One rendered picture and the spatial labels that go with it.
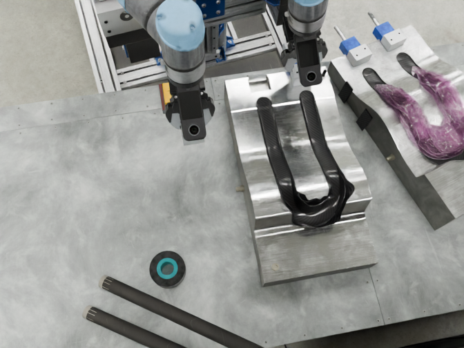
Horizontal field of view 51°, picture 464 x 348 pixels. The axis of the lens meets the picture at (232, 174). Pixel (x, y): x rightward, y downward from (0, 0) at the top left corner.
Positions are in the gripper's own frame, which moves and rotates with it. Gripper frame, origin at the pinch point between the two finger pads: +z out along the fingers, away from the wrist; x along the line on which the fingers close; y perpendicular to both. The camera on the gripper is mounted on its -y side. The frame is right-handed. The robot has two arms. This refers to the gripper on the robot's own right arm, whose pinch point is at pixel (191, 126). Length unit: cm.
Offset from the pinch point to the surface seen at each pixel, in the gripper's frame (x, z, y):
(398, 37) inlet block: -57, 7, 20
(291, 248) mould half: -17.5, 8.9, -29.1
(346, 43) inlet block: -44.1, 8.0, 21.3
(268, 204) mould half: -13.4, 1.5, -20.4
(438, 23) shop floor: -131, 95, 84
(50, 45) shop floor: 56, 95, 101
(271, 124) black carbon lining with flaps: -19.3, 6.9, 0.8
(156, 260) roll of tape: 12.6, 11.4, -26.1
